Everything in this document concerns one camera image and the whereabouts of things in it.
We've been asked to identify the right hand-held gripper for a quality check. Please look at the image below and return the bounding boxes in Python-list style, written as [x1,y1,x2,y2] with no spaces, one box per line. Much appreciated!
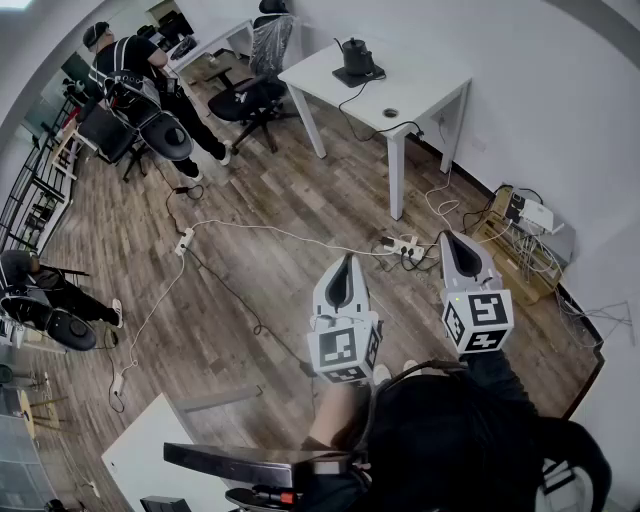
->
[438,230,515,354]

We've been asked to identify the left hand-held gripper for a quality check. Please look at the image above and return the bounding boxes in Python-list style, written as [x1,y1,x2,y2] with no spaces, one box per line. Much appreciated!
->
[305,253,385,386]

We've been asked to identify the black square kettle base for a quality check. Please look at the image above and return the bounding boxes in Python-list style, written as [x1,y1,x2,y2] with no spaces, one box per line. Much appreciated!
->
[332,63,387,90]

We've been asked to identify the black gooseneck kettle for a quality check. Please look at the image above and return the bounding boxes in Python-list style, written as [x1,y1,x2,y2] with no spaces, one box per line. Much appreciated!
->
[333,35,375,77]

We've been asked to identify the person's left forearm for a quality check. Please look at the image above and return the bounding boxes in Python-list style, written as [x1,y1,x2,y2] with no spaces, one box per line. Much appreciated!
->
[303,383,374,450]

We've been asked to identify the person's right forearm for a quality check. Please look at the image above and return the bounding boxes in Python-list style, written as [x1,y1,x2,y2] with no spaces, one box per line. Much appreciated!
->
[458,348,537,417]

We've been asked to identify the small black box device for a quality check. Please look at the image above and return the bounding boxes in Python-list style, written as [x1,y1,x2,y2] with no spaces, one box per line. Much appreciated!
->
[504,192,527,225]

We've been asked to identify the white router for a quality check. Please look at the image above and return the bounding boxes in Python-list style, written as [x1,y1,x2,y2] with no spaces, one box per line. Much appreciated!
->
[518,198,566,235]

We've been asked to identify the person's black clothing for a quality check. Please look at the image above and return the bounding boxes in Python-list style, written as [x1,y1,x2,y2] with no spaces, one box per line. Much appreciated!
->
[298,357,614,512]

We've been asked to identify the white square table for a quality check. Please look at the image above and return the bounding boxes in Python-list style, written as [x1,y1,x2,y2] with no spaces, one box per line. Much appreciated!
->
[277,34,474,222]

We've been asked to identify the black flat panel device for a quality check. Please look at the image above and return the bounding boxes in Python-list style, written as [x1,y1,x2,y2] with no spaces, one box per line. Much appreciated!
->
[163,441,352,490]

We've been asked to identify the plastic-wrapped black office chair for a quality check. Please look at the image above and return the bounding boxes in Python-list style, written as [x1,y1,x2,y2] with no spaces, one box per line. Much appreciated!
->
[207,0,302,154]

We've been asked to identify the black domed backpack unit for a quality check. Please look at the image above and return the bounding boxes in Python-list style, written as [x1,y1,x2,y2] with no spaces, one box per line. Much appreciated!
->
[148,111,195,162]
[46,306,98,352]

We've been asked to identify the white desk with grey leg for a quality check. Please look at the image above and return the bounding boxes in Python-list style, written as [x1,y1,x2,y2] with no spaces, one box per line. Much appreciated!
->
[100,384,265,512]

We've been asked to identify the black mesh office chair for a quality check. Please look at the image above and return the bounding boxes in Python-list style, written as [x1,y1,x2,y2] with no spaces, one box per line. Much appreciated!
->
[76,102,150,184]

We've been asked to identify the long white desk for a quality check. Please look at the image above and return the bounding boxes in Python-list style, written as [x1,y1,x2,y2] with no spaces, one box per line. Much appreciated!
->
[168,18,256,119]

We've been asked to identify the black monitor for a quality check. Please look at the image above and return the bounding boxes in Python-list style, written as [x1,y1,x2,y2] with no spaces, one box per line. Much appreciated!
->
[156,10,196,51]

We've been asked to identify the black metal shelf rack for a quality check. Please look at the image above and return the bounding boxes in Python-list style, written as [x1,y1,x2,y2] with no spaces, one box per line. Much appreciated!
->
[0,94,81,254]

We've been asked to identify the yellow round side table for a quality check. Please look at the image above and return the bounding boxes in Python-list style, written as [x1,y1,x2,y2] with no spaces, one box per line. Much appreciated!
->
[16,388,69,442]

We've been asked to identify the white wall cable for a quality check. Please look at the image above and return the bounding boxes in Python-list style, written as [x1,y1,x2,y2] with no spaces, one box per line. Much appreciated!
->
[423,112,462,232]

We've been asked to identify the long white floor cable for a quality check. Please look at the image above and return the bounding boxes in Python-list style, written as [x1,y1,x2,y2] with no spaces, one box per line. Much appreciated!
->
[191,218,401,257]

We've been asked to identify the long black floor cable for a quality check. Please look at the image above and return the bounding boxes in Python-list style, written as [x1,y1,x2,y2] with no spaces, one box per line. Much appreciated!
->
[184,247,321,381]

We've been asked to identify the bundle of white cables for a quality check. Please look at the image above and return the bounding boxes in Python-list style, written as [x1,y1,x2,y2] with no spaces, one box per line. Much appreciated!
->
[509,228,632,350]

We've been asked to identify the thin white floor cable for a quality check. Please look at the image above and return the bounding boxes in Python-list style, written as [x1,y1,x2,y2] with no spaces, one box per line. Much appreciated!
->
[114,252,187,376]

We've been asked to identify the thin black cable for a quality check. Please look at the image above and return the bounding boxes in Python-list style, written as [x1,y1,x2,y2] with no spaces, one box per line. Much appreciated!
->
[338,77,426,144]

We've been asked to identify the black adapter cable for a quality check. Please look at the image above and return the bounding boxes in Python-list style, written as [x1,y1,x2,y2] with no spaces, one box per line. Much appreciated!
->
[164,183,206,236]

